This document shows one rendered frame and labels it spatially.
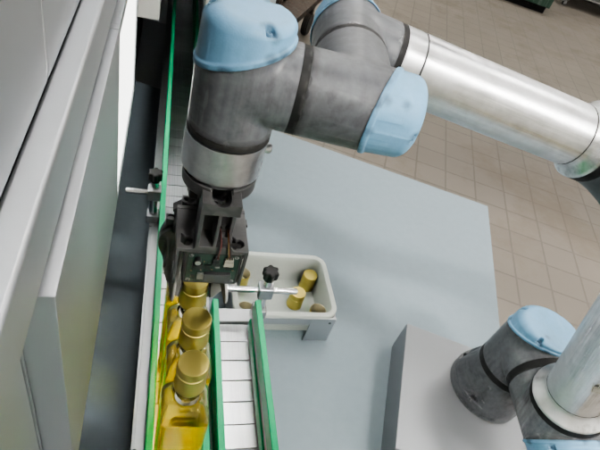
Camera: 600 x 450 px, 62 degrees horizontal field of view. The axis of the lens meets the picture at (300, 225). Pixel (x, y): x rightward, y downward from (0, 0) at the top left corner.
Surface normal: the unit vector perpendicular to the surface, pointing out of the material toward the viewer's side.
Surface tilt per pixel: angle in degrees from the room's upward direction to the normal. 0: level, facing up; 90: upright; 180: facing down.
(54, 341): 90
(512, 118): 87
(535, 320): 6
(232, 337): 0
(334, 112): 78
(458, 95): 87
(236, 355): 0
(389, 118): 70
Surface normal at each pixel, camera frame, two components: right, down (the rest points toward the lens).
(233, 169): 0.29, 0.69
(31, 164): 0.26, -0.71
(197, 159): -0.55, 0.45
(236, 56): -0.11, 0.62
